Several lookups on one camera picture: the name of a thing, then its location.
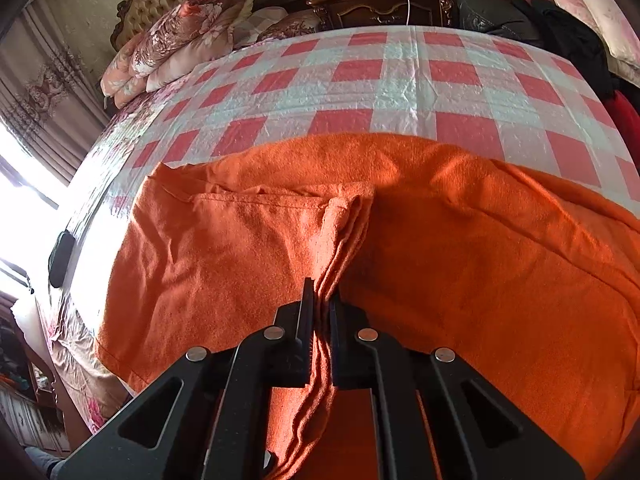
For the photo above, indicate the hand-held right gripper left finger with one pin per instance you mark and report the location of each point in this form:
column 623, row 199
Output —
column 292, row 355

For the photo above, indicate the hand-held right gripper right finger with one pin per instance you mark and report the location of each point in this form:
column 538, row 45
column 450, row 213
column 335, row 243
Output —
column 345, row 360

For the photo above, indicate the orange pants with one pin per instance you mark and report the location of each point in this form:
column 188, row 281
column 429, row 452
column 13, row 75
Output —
column 475, row 260

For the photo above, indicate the floral bed sheet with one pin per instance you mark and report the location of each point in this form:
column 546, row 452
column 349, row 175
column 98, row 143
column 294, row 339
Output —
column 80, row 360

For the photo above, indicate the black flat case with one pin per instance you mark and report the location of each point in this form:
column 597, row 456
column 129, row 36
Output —
column 61, row 257

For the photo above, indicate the pink white checked cloth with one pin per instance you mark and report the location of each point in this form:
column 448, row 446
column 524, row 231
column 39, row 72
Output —
column 390, row 95

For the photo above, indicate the white carved cabinet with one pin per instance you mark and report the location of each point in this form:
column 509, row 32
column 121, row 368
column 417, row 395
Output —
column 30, row 420

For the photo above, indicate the window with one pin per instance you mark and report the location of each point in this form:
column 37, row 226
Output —
column 20, row 230

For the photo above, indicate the pale pink floral bed pillow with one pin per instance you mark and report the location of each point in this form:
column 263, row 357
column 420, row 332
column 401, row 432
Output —
column 125, row 75

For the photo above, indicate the dark floral pillow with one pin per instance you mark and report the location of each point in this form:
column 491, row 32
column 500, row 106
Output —
column 295, row 25

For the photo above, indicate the small checked pillow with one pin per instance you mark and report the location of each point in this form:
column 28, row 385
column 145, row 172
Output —
column 265, row 22

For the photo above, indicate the folded floral quilt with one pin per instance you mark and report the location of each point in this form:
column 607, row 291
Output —
column 200, row 25

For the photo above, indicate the dark wooden nightstand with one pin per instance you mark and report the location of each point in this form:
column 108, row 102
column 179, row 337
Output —
column 380, row 7

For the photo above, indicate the patterned curtain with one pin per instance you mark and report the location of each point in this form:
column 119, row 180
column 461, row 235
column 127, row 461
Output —
column 45, row 95

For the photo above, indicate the red garment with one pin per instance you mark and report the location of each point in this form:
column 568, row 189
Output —
column 627, row 120

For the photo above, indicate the black clothes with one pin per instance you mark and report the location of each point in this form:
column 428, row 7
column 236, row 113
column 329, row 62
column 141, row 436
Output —
column 570, row 40

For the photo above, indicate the large pink floral pillow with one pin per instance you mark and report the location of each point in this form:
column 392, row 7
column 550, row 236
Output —
column 627, row 72
column 595, row 0

